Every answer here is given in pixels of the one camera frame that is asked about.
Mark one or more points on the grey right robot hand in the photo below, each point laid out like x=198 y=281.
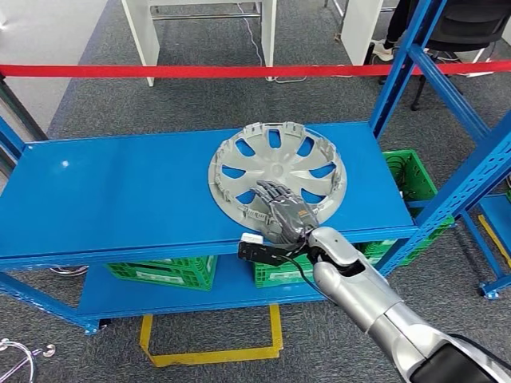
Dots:
x=291 y=219

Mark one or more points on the grey plastic wheel hubcap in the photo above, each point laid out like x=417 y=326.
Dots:
x=279 y=169

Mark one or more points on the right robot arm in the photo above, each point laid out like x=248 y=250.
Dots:
x=359 y=285

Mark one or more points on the yellow floor tape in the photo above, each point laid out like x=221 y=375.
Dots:
x=493 y=238
x=207 y=357

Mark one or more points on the red barrier tape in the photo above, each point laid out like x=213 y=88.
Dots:
x=159 y=71

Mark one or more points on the person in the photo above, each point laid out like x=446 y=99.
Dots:
x=399 y=21

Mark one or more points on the white power strip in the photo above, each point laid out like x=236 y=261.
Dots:
x=478 y=74

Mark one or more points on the black office chair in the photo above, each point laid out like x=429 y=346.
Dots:
x=471 y=24

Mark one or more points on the black stool chrome base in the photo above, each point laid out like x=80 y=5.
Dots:
x=33 y=365

